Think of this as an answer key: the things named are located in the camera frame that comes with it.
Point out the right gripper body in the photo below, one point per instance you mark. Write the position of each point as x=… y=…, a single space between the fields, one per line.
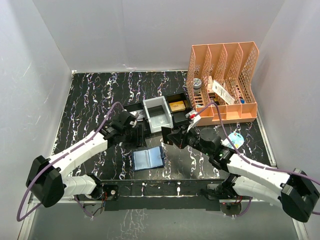
x=189 y=137

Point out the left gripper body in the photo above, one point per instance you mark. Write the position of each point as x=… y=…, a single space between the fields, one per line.
x=129 y=135

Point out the white plastic bin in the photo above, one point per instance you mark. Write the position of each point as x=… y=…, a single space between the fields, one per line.
x=156 y=122

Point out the blue card holder wallet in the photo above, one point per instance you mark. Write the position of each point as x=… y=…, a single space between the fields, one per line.
x=146 y=159

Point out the white VIP card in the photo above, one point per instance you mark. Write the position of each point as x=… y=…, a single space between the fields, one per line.
x=141 y=116

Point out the black tray with gold card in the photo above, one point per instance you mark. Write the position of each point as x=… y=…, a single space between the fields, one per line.
x=179 y=118

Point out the orange desk file organizer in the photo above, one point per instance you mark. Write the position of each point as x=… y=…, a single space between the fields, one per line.
x=233 y=66

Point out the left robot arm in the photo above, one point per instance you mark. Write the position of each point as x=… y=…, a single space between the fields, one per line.
x=49 y=178

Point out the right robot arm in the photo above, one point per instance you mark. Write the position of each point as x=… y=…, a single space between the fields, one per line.
x=293 y=191

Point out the black tray with blue card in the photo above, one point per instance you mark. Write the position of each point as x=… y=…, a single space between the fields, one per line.
x=135 y=107

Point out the gold credit card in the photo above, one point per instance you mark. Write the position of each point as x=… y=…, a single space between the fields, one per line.
x=177 y=106

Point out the black item in white bin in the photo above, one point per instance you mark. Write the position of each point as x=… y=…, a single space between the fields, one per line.
x=156 y=110

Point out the blister pack with blue tool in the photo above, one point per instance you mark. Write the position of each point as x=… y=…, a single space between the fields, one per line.
x=236 y=138

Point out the white labelled flat package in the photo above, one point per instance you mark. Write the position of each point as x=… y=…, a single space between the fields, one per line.
x=218 y=89

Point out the round jar with patterned lid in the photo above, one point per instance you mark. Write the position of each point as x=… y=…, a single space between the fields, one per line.
x=197 y=85

